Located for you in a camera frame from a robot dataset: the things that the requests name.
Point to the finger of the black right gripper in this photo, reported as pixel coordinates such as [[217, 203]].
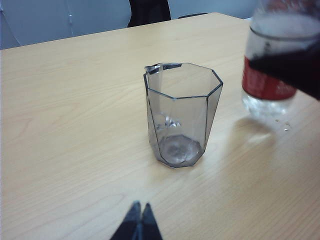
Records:
[[295, 67]]

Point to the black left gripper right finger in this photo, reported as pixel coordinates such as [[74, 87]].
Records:
[[150, 225]]

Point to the black office chair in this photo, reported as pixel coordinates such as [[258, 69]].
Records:
[[150, 12]]

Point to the grey octagonal glass mug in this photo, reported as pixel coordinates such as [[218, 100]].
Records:
[[180, 120]]

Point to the Nongfu Spring water bottle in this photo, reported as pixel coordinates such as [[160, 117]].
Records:
[[257, 82]]

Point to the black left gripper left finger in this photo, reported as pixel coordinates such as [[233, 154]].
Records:
[[130, 225]]

